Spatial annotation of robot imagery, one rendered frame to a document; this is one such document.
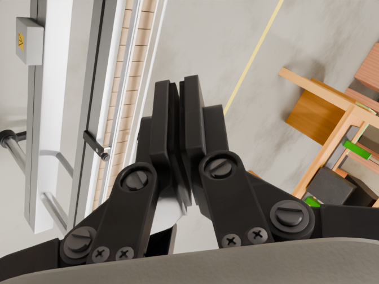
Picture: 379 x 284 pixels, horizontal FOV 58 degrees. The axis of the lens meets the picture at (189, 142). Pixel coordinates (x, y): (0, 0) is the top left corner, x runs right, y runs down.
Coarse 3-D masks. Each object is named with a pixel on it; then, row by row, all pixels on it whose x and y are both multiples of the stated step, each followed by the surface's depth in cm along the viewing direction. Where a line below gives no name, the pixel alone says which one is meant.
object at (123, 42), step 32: (96, 0) 74; (128, 0) 70; (160, 0) 72; (96, 32) 76; (128, 32) 72; (160, 32) 76; (96, 64) 79; (128, 64) 75; (96, 96) 81; (128, 96) 85; (96, 128) 84; (128, 128) 91; (96, 160) 89; (128, 160) 93; (96, 192) 97
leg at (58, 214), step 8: (8, 144) 155; (16, 144) 156; (16, 152) 151; (16, 160) 149; (24, 160) 148; (24, 168) 145; (48, 192) 136; (48, 200) 133; (56, 200) 135; (48, 208) 131; (56, 208) 130; (56, 216) 128; (64, 216) 128; (56, 224) 127; (64, 224) 125; (64, 232) 123
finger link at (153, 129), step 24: (168, 96) 12; (144, 120) 12; (168, 120) 11; (144, 144) 11; (168, 144) 10; (168, 168) 10; (168, 192) 10; (96, 216) 10; (168, 216) 10; (72, 240) 9; (72, 264) 9
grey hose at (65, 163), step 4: (56, 156) 128; (60, 156) 127; (60, 160) 127; (64, 160) 126; (64, 164) 125; (68, 164) 125; (68, 168) 123; (72, 168) 123; (68, 172) 123; (72, 172) 122; (72, 176) 121
